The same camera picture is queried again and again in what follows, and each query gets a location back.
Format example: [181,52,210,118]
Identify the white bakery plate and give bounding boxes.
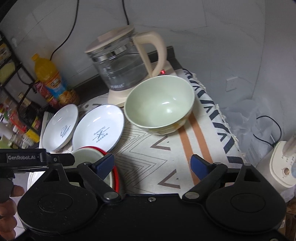
[72,104,125,152]
[42,104,78,152]

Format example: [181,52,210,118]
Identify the red snack cans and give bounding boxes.
[34,80,60,109]

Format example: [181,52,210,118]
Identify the white appliance with holes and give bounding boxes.
[256,141,295,202]

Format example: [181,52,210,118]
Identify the orange juice bottle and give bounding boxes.
[32,54,79,106]

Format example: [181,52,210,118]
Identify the wall socket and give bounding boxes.
[225,77,238,92]

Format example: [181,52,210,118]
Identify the cream kettle base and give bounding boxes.
[108,60,177,108]

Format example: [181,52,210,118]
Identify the black wall cable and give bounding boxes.
[49,0,80,60]

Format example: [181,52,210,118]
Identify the person's left hand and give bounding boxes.
[0,198,17,240]

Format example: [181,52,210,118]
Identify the patterned table cloth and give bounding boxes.
[108,69,244,194]

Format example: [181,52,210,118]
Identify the glass kettle cream handle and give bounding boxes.
[85,25,167,91]

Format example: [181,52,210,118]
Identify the black wire shelf rack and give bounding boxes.
[1,33,44,149]

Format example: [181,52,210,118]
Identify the red plate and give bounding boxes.
[79,146,120,193]

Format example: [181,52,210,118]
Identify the black power cable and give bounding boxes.
[252,115,283,148]

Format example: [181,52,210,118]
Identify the green bowl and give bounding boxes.
[70,148,114,189]
[124,75,196,135]

